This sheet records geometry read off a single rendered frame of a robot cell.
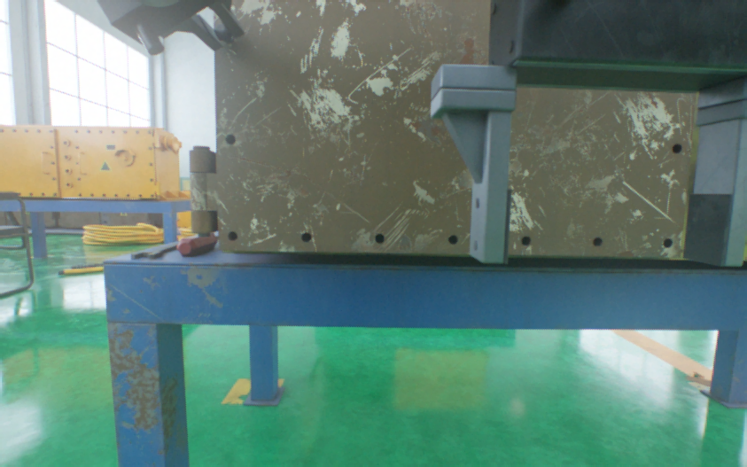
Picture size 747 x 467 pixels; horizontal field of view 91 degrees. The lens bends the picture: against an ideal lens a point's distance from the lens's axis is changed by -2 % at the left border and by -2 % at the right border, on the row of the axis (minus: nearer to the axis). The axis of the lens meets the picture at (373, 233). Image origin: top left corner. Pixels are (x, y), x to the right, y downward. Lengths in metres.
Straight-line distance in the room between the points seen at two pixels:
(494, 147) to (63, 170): 3.98
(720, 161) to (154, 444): 0.79
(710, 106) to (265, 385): 1.38
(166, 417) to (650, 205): 0.81
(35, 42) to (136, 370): 12.87
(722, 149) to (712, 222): 0.04
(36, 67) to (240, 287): 12.78
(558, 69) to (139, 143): 3.59
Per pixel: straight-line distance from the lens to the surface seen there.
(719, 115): 0.29
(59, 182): 4.11
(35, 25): 13.54
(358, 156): 0.52
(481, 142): 0.22
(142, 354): 0.72
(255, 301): 0.62
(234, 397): 1.56
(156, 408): 0.75
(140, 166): 3.70
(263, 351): 1.41
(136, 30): 0.44
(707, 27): 0.26
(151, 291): 0.68
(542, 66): 0.22
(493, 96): 0.21
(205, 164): 0.56
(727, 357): 1.92
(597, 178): 0.60
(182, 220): 7.08
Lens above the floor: 0.75
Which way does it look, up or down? 6 degrees down
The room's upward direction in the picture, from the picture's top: 1 degrees clockwise
